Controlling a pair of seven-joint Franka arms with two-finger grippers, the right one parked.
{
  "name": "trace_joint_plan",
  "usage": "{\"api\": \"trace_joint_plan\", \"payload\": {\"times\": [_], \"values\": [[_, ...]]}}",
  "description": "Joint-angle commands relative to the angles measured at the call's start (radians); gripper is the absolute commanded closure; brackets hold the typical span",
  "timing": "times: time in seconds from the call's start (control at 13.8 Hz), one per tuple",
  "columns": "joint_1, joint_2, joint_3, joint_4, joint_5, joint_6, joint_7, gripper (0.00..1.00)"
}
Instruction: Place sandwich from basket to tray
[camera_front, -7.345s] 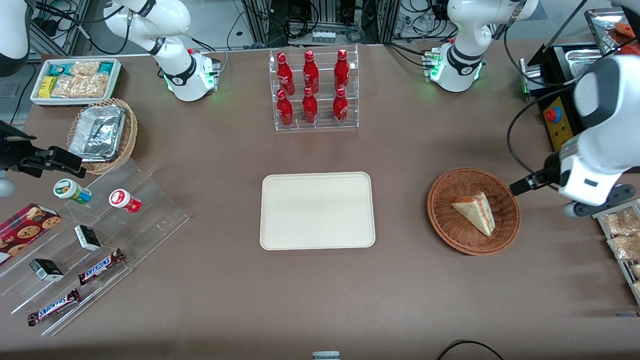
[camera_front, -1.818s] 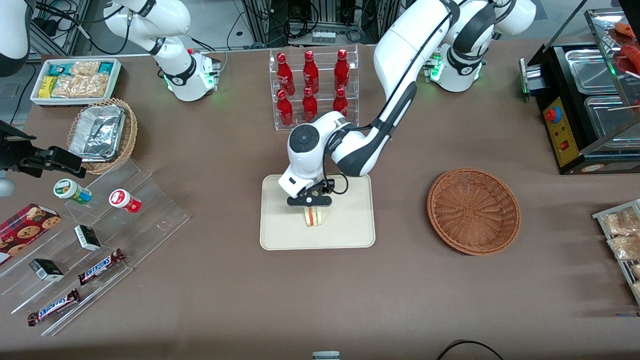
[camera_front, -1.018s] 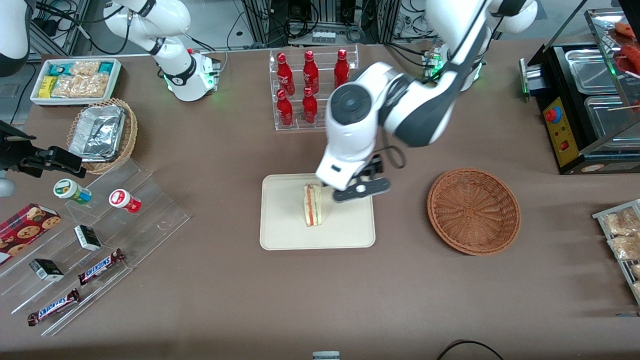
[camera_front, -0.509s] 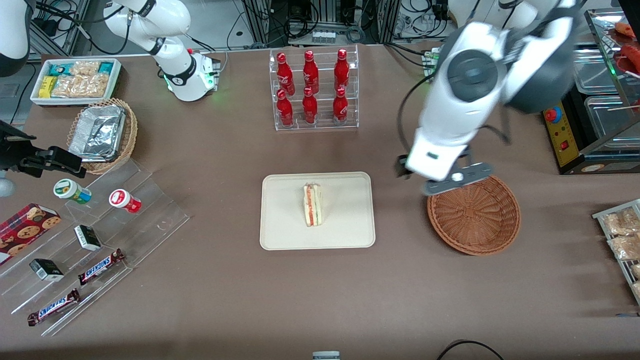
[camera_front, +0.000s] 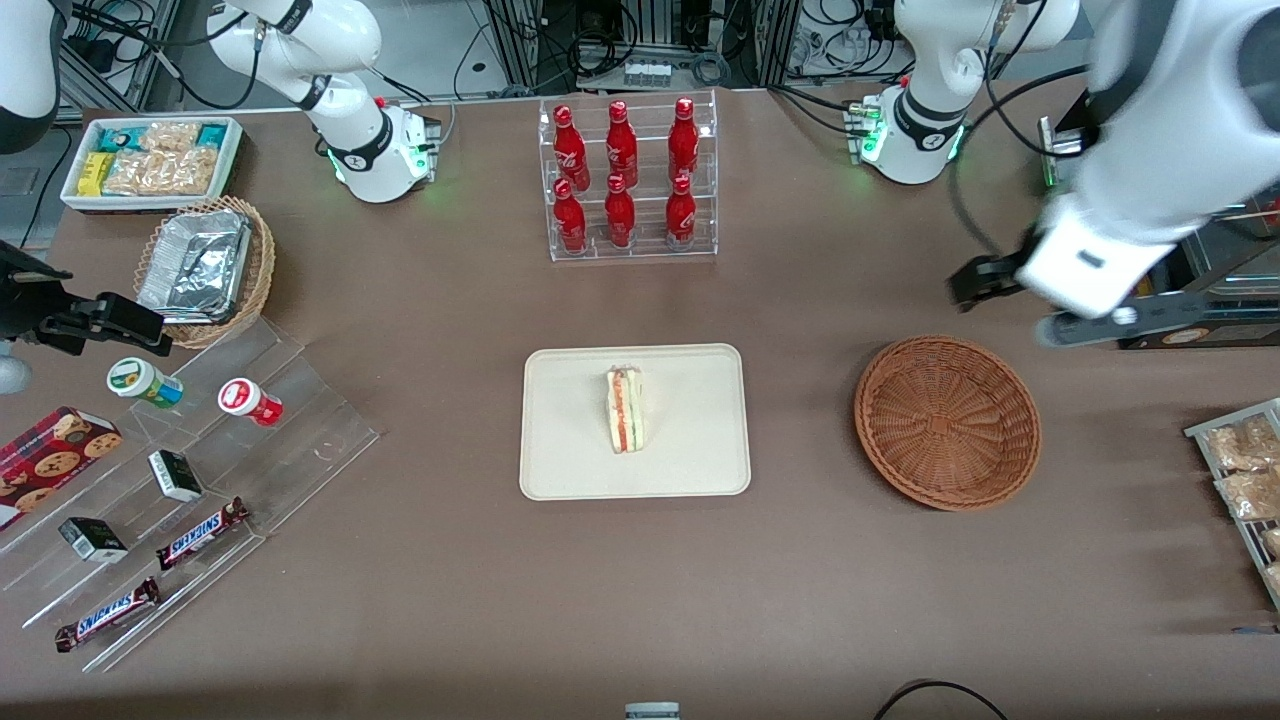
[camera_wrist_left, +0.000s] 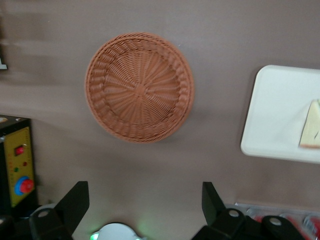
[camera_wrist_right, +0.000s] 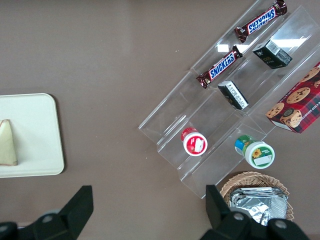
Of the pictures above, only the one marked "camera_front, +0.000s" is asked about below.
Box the red chocolate cookie box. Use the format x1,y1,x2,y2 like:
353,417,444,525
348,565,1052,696
0,406,124,532

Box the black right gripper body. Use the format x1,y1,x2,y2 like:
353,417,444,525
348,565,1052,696
0,240,73,347

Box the triangular sandwich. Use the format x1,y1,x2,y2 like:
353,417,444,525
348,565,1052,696
604,366,650,456

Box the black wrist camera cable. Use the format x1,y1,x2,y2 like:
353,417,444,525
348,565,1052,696
947,0,1093,263

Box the black food warmer machine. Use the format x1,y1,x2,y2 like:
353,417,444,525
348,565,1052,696
1038,90,1280,350

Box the clear bag of crackers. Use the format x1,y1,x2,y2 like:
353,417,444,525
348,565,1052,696
102,148,220,197
140,121,202,154

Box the metal wire rack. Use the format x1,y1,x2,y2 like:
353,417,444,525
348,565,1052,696
1185,398,1280,612

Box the white plastic snack bin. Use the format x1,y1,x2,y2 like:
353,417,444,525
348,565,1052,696
60,116,244,214

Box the clear acrylic bottle rack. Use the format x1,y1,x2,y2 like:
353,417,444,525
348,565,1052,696
538,89,719,263

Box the stacked aluminium foil containers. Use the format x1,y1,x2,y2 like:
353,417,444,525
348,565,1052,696
137,209,252,324

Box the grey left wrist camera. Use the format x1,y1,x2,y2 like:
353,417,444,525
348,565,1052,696
1035,293,1251,348

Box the green lid yogurt cup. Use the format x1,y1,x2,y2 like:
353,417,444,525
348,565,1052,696
107,357,185,410

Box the small black carton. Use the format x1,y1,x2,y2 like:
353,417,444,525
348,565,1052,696
58,517,130,564
148,450,205,503

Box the round brown wicker basket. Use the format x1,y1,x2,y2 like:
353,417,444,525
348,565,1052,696
854,335,1043,512

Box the red cola bottle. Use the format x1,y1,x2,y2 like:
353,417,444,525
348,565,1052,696
553,178,589,254
605,100,639,189
604,174,637,249
667,97,700,184
665,174,698,250
553,104,590,192

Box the cream rectangular tray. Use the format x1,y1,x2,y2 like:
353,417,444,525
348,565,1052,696
519,343,752,501

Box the light wicker basket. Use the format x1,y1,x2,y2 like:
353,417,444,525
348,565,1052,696
133,196,277,350

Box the Snickers chocolate bar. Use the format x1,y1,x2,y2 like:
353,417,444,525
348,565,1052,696
156,497,252,572
55,577,162,654

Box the black floor cable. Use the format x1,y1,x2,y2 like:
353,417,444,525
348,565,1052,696
872,679,1011,720

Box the clear acrylic stepped display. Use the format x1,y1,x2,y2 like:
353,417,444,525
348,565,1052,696
0,318,382,674

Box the red lid yogurt cup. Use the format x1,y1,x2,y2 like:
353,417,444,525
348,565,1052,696
218,378,285,428

